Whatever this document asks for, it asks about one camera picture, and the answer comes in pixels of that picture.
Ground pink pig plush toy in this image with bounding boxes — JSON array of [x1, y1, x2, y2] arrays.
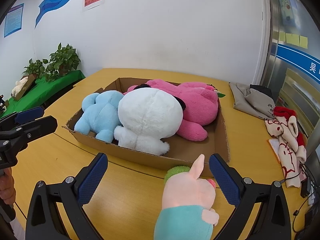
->
[[153, 154, 219, 239]]

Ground light blue plush toy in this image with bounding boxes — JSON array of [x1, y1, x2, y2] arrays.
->
[[74, 90, 124, 143]]

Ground brown cardboard box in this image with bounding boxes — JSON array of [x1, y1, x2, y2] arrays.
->
[[65, 77, 230, 170]]

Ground white panda plush toy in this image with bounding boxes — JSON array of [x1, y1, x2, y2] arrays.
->
[[114, 87, 185, 155]]

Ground pink plush bear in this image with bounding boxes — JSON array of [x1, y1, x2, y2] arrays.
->
[[127, 79, 219, 141]]

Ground operator left hand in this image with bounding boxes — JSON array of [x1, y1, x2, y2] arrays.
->
[[0, 167, 16, 205]]

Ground green cloth covered bench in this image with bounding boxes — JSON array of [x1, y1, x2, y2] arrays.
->
[[1, 70, 85, 118]]

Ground small cardboard box on bench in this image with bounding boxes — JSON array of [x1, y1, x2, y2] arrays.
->
[[11, 74, 35, 101]]

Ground green potted plant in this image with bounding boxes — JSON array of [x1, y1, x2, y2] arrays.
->
[[42, 43, 81, 82]]

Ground grey cloth bag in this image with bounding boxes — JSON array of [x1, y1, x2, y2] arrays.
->
[[229, 82, 275, 120]]

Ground blue banner with characters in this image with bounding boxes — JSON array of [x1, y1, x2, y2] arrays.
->
[[271, 43, 320, 83]]

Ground yellow sticky notes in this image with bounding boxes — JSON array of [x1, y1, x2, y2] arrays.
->
[[279, 31, 308, 49]]

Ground cartoon poster on glass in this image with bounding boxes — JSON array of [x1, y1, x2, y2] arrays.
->
[[278, 0, 300, 27]]

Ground black cables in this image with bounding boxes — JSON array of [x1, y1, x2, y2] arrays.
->
[[280, 163, 320, 233]]

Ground blue framed wall notice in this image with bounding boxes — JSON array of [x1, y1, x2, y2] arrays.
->
[[4, 3, 24, 37]]

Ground blue wave wall decal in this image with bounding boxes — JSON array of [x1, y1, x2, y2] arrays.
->
[[35, 0, 70, 27]]

